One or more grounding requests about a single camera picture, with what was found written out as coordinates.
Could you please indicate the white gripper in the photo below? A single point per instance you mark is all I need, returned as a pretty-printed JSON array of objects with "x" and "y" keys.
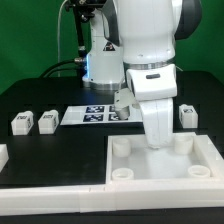
[{"x": 154, "y": 91}]

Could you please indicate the white L-shaped obstacle fence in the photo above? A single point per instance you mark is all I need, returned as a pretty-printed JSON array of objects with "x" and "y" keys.
[{"x": 131, "y": 195}]

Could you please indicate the white square tabletop part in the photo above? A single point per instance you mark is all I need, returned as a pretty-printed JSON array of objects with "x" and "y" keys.
[{"x": 129, "y": 158}]

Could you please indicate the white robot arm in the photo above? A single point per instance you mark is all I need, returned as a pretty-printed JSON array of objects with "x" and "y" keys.
[{"x": 133, "y": 53}]

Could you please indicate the white sheet with markers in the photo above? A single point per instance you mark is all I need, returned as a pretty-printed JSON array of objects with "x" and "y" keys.
[{"x": 96, "y": 114}]

